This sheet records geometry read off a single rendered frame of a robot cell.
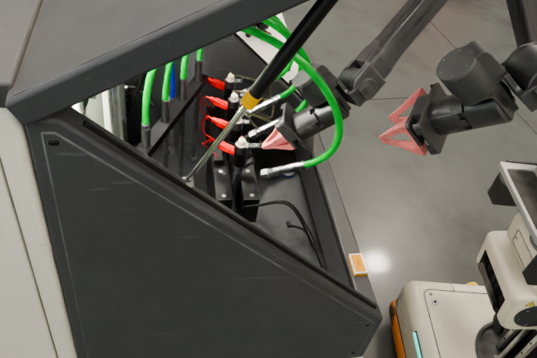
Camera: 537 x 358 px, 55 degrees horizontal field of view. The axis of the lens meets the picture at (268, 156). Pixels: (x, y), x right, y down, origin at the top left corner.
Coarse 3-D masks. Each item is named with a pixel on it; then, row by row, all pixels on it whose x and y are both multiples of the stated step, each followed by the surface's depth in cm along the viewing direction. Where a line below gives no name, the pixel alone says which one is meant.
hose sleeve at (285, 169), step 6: (294, 162) 101; (300, 162) 100; (270, 168) 103; (276, 168) 102; (282, 168) 102; (288, 168) 101; (294, 168) 100; (300, 168) 100; (270, 174) 103; (276, 174) 102
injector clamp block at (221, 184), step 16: (208, 128) 133; (208, 144) 133; (208, 160) 133; (224, 160) 124; (208, 176) 134; (224, 176) 120; (208, 192) 134; (224, 192) 117; (240, 192) 121; (256, 192) 118; (240, 208) 121; (256, 208) 118
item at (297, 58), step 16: (256, 32) 84; (304, 64) 85; (320, 80) 87; (144, 96) 98; (144, 112) 100; (336, 112) 90; (144, 128) 103; (336, 128) 92; (336, 144) 94; (320, 160) 98
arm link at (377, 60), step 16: (416, 0) 102; (432, 0) 101; (400, 16) 102; (416, 16) 101; (432, 16) 103; (384, 32) 102; (400, 32) 101; (416, 32) 102; (368, 48) 103; (384, 48) 101; (400, 48) 102; (352, 64) 104; (368, 64) 99; (384, 64) 101; (352, 80) 100; (384, 80) 102
